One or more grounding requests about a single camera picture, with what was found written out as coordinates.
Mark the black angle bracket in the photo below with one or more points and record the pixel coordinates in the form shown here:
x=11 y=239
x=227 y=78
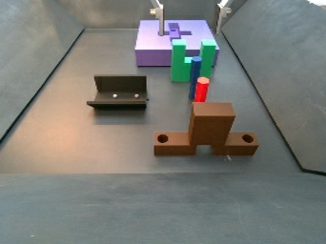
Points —
x=121 y=91

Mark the brown T-shaped block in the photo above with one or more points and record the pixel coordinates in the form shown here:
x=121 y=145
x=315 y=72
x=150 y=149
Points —
x=209 y=129

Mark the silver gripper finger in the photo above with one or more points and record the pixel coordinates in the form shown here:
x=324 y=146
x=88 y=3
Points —
x=224 y=11
x=157 y=11

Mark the green U-shaped block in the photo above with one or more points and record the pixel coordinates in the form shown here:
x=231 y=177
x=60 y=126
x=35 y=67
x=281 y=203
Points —
x=181 y=61

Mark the blue cylinder peg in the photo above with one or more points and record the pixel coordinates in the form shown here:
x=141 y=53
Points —
x=194 y=75

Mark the purple board with cross slot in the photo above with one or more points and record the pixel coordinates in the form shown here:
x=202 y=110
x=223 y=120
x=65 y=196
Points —
x=154 y=48

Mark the red cylinder peg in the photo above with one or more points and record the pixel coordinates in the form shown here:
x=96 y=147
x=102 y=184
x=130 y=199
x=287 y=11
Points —
x=202 y=87

